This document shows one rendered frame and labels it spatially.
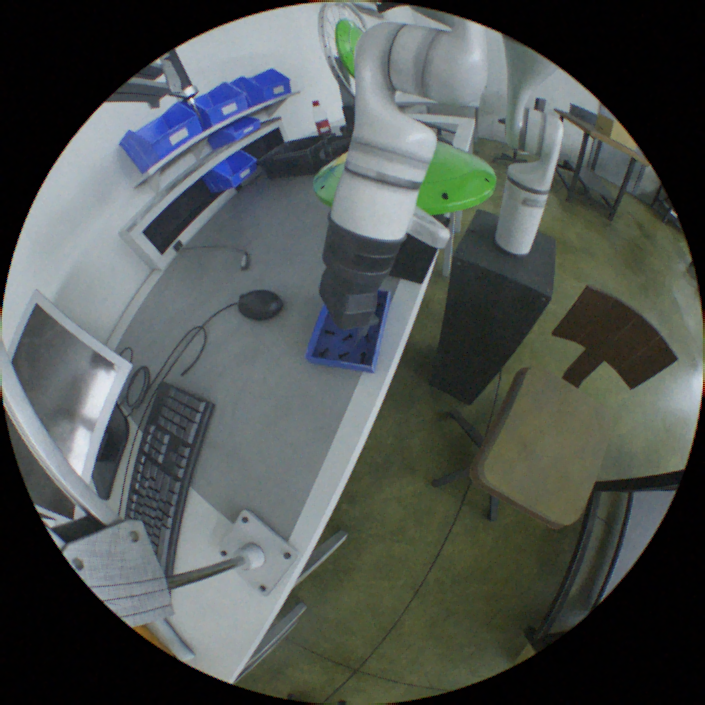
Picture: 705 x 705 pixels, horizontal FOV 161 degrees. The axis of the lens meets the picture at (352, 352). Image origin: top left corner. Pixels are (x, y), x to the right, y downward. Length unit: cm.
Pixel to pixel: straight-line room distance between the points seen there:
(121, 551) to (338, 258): 30
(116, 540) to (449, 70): 38
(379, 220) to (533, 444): 62
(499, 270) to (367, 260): 39
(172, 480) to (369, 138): 50
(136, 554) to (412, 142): 36
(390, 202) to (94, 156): 101
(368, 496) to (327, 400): 94
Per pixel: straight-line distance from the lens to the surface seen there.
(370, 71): 23
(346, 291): 26
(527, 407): 70
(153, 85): 52
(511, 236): 60
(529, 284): 58
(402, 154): 21
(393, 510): 125
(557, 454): 73
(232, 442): 40
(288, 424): 36
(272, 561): 38
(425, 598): 142
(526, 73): 44
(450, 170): 39
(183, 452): 45
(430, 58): 21
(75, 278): 103
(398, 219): 22
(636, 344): 75
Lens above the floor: 123
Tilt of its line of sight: 61 degrees down
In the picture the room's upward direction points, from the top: 24 degrees counter-clockwise
